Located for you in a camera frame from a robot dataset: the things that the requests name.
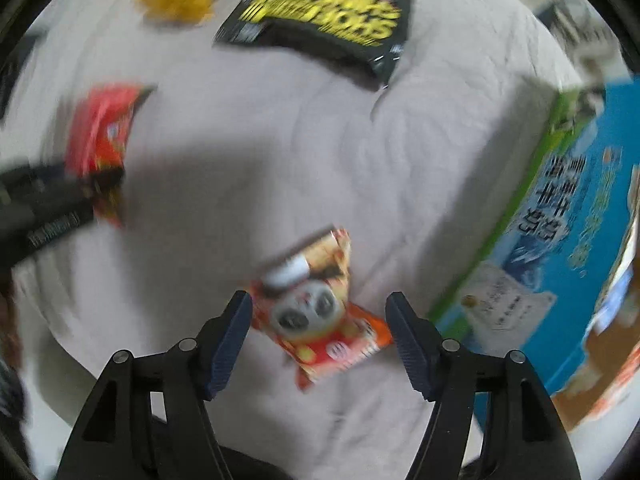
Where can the light grey blanket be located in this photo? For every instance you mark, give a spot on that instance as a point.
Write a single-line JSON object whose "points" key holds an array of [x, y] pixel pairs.
{"points": [[280, 170]]}

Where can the black yellow-print snack packet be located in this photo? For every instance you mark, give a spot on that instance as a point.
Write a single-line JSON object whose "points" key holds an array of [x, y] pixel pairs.
{"points": [[320, 25]]}

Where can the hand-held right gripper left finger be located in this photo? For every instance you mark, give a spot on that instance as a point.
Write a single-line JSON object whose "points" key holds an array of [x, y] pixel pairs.
{"points": [[231, 345]]}

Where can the red snack packet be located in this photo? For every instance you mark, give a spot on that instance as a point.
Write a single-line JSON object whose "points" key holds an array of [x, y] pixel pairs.
{"points": [[102, 135]]}

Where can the orange panda snack packet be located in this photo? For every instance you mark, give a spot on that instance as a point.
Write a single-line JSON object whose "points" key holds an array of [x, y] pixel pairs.
{"points": [[312, 305]]}

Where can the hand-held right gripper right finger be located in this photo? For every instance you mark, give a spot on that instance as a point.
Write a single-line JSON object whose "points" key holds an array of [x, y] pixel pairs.
{"points": [[407, 345]]}

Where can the blue green cardboard box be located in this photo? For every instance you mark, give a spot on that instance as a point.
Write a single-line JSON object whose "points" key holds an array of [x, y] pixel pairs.
{"points": [[560, 260]]}

